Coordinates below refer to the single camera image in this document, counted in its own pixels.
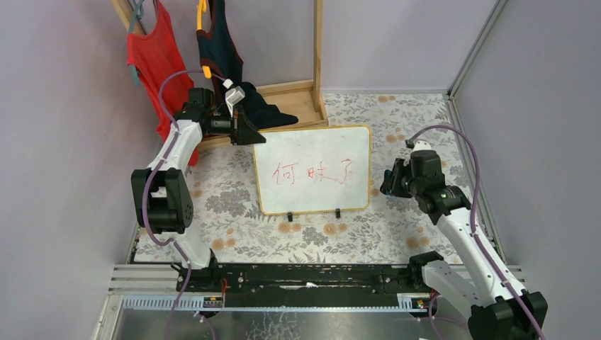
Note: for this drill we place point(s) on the floral table mat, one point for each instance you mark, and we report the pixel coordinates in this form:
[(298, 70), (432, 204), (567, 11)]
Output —
[(389, 231)]

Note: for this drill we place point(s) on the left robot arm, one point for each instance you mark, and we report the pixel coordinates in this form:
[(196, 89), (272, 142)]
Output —
[(162, 199)]

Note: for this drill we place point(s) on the teal clothes hanger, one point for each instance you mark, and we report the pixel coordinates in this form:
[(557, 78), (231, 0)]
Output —
[(137, 13)]

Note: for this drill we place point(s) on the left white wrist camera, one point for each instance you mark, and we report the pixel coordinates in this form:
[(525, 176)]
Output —
[(232, 97)]

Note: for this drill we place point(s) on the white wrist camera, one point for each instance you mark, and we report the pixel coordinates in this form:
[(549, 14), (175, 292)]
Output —
[(232, 97), (421, 145)]

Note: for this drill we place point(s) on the whiteboard with yellow frame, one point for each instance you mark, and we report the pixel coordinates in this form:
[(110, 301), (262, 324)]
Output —
[(314, 170)]

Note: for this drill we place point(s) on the navy tank top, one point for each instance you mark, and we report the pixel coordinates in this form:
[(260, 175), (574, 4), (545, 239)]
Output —
[(225, 63)]

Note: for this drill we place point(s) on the aluminium frame post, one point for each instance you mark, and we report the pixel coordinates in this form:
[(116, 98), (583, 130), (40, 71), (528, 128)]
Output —
[(496, 12)]

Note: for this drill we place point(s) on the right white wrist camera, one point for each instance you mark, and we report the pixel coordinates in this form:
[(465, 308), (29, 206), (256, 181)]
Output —
[(421, 145)]

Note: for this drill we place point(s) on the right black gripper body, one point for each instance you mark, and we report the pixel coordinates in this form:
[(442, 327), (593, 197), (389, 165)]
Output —
[(392, 177)]

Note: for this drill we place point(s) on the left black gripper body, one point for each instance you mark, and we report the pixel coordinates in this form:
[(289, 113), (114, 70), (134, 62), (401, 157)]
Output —
[(237, 126)]

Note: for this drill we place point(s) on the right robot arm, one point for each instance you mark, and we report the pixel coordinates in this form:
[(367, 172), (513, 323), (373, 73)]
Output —
[(494, 303)]

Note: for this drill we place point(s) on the red mesh tank top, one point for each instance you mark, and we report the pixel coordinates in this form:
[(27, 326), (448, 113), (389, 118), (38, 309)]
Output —
[(157, 58)]

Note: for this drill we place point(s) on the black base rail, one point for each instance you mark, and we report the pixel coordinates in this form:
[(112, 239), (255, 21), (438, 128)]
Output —
[(269, 285)]

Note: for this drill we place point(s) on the yellow clothes hanger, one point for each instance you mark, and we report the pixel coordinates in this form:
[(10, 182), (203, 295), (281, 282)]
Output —
[(201, 8)]

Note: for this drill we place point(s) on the wooden clothes rack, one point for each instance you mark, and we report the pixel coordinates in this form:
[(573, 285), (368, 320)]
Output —
[(300, 98)]

